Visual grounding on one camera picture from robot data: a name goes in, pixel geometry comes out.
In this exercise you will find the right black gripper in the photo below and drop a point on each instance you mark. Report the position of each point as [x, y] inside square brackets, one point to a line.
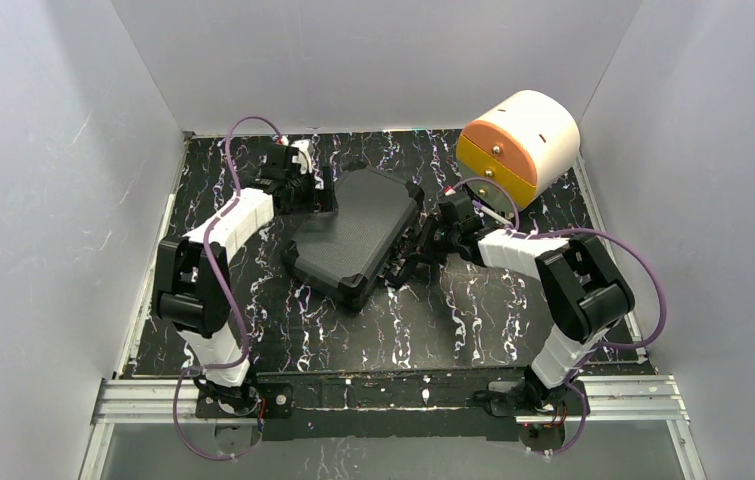
[426, 245]

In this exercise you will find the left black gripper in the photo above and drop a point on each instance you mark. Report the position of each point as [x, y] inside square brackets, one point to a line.
[318, 192]

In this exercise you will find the black poker set case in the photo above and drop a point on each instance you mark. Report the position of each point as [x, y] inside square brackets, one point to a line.
[342, 254]

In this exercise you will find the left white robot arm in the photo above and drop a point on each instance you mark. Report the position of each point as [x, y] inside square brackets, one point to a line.
[192, 283]

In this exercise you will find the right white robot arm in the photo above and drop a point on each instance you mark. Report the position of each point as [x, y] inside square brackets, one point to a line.
[584, 291]

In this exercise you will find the white purple marker pen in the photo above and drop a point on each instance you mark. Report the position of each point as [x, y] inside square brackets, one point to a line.
[491, 213]

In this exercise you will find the round pastel drawer box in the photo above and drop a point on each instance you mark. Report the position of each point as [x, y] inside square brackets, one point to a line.
[524, 144]

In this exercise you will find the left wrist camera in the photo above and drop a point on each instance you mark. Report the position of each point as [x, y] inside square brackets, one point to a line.
[303, 157]

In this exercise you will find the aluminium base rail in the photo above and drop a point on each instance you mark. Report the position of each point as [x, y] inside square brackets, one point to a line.
[611, 398]

